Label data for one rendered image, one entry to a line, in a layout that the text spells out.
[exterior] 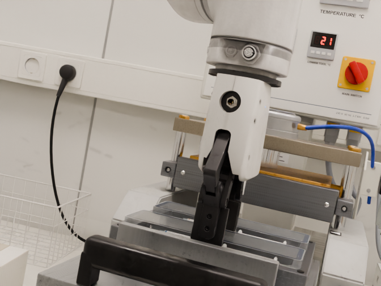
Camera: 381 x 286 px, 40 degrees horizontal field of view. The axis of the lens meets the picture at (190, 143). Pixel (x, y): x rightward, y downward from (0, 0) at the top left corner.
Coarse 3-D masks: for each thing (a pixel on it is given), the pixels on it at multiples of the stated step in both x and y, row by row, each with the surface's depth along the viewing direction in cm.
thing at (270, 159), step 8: (264, 152) 82; (272, 152) 82; (280, 152) 83; (264, 160) 82; (272, 160) 82; (264, 168) 80; (272, 168) 82; (280, 168) 86; (288, 168) 89; (280, 176) 75; (288, 176) 75; (296, 176) 76; (304, 176) 78; (312, 176) 81; (320, 176) 84; (328, 176) 87; (320, 184) 73; (328, 184) 73
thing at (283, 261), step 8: (136, 224) 54; (144, 224) 54; (152, 224) 54; (168, 232) 54; (176, 232) 53; (184, 232) 53; (232, 248) 52; (240, 248) 52; (248, 248) 51; (264, 256) 51; (272, 256) 51; (280, 256) 50; (280, 264) 50; (288, 264) 50; (296, 264) 50
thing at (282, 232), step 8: (168, 208) 63; (176, 208) 64; (184, 208) 65; (192, 208) 66; (240, 224) 62; (248, 224) 63; (256, 224) 64; (264, 224) 65; (264, 232) 60; (272, 232) 61; (280, 232) 62; (288, 232) 63; (296, 232) 64; (296, 240) 59; (304, 240) 60
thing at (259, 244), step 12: (132, 216) 56; (144, 216) 57; (156, 216) 58; (168, 216) 59; (180, 228) 54; (228, 240) 53; (240, 240) 54; (252, 240) 55; (264, 240) 56; (276, 252) 52; (288, 252) 53; (300, 252) 54
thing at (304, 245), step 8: (160, 208) 63; (176, 216) 62; (184, 216) 62; (192, 216) 62; (240, 232) 60; (248, 232) 60; (256, 232) 60; (272, 240) 59; (280, 240) 59; (288, 240) 59; (304, 248) 58
